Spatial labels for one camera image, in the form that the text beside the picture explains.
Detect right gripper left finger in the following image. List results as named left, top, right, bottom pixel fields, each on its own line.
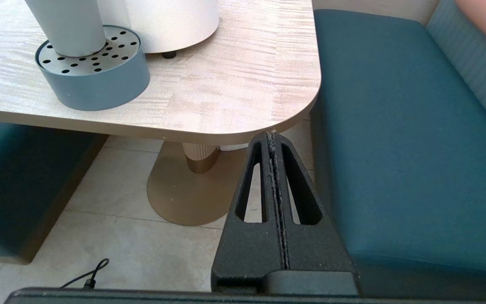
left=211, top=132, right=288, bottom=293

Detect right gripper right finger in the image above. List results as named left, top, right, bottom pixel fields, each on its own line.
left=264, top=133, right=360, bottom=296

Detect grey-blue plastic cup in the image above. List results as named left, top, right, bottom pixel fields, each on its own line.
left=24, top=0, right=107, bottom=57

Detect teal upholstered bench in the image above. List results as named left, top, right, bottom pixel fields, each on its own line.
left=310, top=0, right=486, bottom=300
left=0, top=119, right=108, bottom=264

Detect round blue perforated drip tray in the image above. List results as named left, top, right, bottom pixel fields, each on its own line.
left=35, top=25, right=151, bottom=111

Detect clear water dispenser white base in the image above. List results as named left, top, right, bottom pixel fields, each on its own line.
left=97, top=0, right=220, bottom=59

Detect thin black floor cable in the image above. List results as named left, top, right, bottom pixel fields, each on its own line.
left=60, top=258, right=110, bottom=290

